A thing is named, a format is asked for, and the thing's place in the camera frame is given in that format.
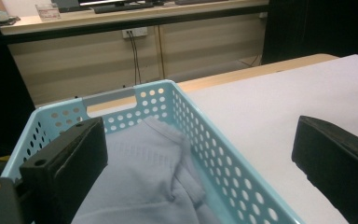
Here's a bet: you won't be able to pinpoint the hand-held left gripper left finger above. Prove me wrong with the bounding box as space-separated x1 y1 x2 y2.
19 117 109 224

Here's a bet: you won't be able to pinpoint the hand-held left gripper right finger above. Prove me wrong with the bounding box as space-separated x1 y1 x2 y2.
291 115 358 224

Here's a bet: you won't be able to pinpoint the light blue garment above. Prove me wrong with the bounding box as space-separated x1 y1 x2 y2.
71 116 222 224

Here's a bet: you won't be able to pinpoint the light blue perforated plastic basket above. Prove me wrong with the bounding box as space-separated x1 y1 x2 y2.
0 79 306 224

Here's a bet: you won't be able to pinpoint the white table cover sheet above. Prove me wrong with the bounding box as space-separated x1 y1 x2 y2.
87 54 358 224

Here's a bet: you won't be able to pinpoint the black curtain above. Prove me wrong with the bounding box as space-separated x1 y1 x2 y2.
0 0 37 181
260 0 358 65

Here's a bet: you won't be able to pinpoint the clear plastic box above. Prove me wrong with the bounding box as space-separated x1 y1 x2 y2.
34 3 62 22

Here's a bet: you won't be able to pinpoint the wooden background desk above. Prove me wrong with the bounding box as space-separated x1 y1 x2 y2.
0 0 269 35

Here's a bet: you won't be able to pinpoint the black keyboard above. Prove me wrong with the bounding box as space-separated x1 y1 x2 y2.
92 2 155 15

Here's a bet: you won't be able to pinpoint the black hanging wall cables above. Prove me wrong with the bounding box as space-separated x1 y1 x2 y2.
126 30 166 88

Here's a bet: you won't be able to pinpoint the white wall socket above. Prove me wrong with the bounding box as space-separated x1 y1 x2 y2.
121 26 149 39

